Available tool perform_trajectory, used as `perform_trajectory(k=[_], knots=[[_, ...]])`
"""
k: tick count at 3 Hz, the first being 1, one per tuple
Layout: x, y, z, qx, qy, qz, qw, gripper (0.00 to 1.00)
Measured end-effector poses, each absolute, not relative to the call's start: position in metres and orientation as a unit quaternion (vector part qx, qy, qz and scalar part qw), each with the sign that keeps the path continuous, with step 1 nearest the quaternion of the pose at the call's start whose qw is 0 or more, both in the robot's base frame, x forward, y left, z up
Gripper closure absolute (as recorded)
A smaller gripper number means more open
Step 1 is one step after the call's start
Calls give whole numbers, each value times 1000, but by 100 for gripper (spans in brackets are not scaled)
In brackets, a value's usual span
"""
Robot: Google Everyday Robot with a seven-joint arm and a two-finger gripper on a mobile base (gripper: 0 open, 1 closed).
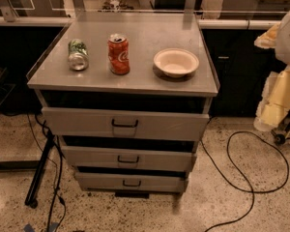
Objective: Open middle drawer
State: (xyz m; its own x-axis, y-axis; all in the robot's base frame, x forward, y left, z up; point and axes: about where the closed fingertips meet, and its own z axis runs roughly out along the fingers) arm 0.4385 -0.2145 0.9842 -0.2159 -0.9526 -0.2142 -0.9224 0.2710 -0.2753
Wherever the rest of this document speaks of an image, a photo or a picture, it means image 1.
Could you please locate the grey drawer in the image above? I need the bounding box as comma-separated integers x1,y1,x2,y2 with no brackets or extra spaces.
43,107,209,141
75,172,188,193
62,146,196,172

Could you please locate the grey top drawer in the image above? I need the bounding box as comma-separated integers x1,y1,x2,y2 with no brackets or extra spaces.
43,107,209,141

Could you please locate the grey drawer cabinet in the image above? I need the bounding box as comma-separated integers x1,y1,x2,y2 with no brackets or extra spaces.
26,11,220,199

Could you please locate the grey bottom drawer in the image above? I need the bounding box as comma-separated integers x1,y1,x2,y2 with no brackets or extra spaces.
75,172,188,193

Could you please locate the black floor cable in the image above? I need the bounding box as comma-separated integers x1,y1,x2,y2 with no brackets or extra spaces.
200,130,290,232

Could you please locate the green soda can lying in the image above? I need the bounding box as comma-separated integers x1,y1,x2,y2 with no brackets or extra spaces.
68,39,89,71

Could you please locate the white paper bowl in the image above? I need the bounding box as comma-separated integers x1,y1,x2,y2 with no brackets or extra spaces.
154,48,199,78

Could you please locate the clear plastic bottle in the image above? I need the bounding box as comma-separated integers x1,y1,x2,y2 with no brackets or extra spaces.
110,0,120,11

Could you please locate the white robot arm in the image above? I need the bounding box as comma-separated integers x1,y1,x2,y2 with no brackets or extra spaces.
253,11,290,131

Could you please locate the black cable bundle left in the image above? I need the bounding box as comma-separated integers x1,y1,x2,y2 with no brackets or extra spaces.
26,113,68,232

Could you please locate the red cola can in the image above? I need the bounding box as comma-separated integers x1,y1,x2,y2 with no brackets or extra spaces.
107,33,130,75

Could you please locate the black stand leg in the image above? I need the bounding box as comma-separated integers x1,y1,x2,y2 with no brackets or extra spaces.
25,130,54,209

